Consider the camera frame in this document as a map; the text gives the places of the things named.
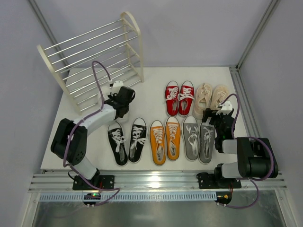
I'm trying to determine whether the black canvas sneaker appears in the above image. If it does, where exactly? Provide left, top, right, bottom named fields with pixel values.
left=128, top=117, right=147, bottom=163
left=107, top=122, right=128, bottom=166

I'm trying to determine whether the white sneaker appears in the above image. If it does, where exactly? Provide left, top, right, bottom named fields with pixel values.
left=116, top=113, right=130, bottom=123
left=97, top=86, right=111, bottom=106

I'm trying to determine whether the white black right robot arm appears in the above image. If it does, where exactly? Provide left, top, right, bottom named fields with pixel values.
left=198, top=108, right=278, bottom=189

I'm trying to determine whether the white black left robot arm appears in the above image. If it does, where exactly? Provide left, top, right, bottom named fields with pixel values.
left=51, top=86, right=135, bottom=190

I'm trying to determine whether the cream metal shoe shelf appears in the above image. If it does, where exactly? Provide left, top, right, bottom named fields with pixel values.
left=37, top=11, right=144, bottom=115

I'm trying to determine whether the grey right canvas sneaker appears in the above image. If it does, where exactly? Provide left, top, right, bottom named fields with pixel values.
left=199, top=122, right=215, bottom=164

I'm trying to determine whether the grey canvas sneaker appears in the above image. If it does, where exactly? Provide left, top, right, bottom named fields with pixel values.
left=199, top=122, right=215, bottom=164
left=182, top=116, right=200, bottom=161

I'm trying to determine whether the beige left lace sneaker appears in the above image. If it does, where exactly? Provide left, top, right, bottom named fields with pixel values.
left=193, top=83, right=213, bottom=120

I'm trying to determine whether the beige lace sneaker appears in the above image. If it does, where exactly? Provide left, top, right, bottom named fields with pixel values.
left=210, top=85, right=230, bottom=110
left=193, top=83, right=213, bottom=120

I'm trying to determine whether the beige right lace sneaker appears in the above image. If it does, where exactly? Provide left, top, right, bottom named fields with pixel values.
left=210, top=85, right=230, bottom=110

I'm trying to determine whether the grey left canvas sneaker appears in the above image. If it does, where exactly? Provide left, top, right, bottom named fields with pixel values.
left=182, top=116, right=200, bottom=161

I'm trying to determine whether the red right canvas sneaker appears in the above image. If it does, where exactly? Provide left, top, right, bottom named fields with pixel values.
left=178, top=80, right=194, bottom=117

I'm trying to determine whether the red canvas sneaker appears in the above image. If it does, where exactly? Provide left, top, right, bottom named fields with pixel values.
left=178, top=80, right=194, bottom=117
left=164, top=81, right=179, bottom=116

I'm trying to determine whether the orange right canvas sneaker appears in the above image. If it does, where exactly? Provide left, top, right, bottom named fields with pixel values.
left=165, top=116, right=181, bottom=161

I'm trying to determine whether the orange canvas sneaker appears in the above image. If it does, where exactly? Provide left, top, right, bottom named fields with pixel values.
left=165, top=116, right=181, bottom=161
left=150, top=120, right=166, bottom=166

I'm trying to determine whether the red left canvas sneaker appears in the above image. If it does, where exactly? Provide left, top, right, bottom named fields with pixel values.
left=164, top=81, right=179, bottom=116

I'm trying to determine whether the orange left canvas sneaker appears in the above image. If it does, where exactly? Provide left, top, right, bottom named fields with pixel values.
left=150, top=120, right=166, bottom=166

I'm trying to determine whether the right controller board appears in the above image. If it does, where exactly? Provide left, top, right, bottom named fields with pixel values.
left=215, top=192, right=232, bottom=205

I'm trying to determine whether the controller board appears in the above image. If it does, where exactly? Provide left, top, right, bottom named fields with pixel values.
left=215, top=192, right=232, bottom=205
left=83, top=192, right=101, bottom=208

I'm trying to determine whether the left controller board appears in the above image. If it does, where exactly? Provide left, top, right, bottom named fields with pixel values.
left=83, top=192, right=101, bottom=208

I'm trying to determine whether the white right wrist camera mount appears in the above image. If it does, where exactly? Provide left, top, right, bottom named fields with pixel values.
left=216, top=101, right=233, bottom=115

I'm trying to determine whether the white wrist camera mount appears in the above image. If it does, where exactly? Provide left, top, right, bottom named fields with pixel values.
left=109, top=80, right=124, bottom=94
left=216, top=101, right=233, bottom=115

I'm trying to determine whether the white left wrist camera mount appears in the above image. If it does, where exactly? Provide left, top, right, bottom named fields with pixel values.
left=109, top=80, right=124, bottom=94

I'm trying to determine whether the aluminium right side rail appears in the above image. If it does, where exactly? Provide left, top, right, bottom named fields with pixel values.
left=229, top=66, right=260, bottom=137

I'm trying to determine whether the aluminium rail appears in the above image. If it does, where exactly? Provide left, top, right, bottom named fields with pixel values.
left=27, top=170, right=287, bottom=193
left=229, top=66, right=260, bottom=137

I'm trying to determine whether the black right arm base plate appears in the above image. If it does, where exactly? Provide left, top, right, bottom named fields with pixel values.
left=196, top=172, right=241, bottom=189

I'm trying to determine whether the aluminium front rail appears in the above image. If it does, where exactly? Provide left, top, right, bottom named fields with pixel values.
left=27, top=170, right=287, bottom=193

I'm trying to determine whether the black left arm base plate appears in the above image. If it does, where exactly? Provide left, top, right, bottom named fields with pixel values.
left=72, top=175, right=115, bottom=191

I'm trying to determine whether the grey slotted cable duct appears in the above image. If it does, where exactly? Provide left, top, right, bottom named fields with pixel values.
left=38, top=191, right=216, bottom=202

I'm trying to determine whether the aluminium right corner post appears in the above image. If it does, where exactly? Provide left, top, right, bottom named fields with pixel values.
left=236, top=0, right=281, bottom=71

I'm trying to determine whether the aluminium corner post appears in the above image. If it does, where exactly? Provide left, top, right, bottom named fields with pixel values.
left=236, top=0, right=281, bottom=71
left=27, top=0, right=68, bottom=66

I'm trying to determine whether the aluminium left corner post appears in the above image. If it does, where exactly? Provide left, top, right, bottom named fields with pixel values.
left=27, top=0, right=68, bottom=66

